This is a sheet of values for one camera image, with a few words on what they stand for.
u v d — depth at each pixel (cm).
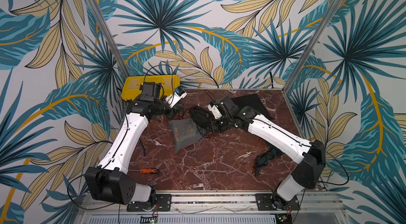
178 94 64
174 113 66
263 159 84
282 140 47
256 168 82
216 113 69
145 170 81
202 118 88
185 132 90
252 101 113
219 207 73
